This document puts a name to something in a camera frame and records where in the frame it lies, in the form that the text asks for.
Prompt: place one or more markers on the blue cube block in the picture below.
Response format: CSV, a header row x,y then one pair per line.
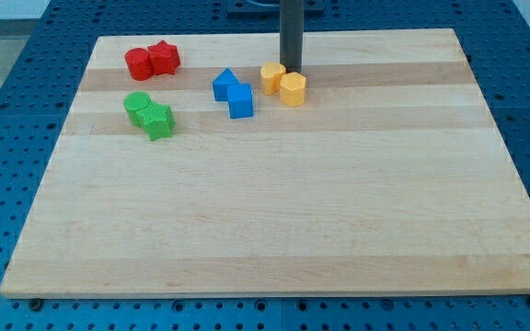
x,y
240,101

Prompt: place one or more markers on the blue triangle block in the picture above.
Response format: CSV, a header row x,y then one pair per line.
x,y
221,83

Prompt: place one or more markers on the yellow hexagon block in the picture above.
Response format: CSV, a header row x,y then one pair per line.
x,y
292,89

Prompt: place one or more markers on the yellow heart block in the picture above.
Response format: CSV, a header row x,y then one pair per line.
x,y
270,77

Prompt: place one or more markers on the green star block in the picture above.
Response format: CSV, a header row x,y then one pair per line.
x,y
157,121

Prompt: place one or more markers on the light wooden board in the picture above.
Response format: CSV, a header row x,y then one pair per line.
x,y
392,179

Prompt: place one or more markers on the green cylinder block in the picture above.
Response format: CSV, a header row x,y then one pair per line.
x,y
133,103

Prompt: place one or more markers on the red star block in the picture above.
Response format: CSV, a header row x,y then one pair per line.
x,y
164,57

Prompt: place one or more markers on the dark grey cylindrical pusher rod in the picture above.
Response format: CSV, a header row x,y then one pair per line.
x,y
291,34

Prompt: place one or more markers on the red cylinder block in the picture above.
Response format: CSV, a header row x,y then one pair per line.
x,y
139,64

